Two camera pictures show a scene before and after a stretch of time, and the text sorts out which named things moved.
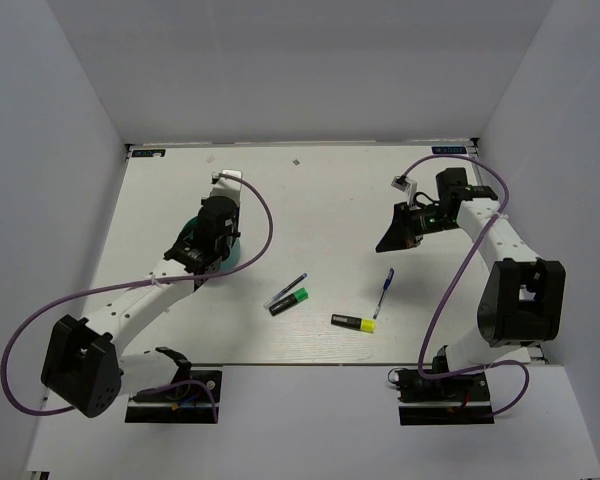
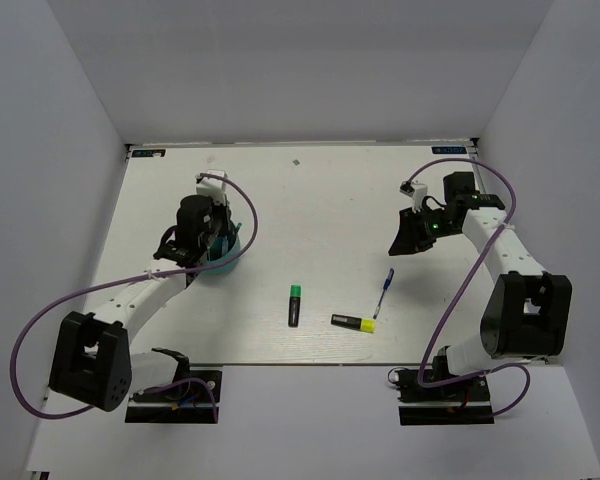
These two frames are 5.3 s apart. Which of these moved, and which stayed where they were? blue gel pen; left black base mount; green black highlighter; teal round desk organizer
Moved: green black highlighter
Stayed: blue gel pen; teal round desk organizer; left black base mount
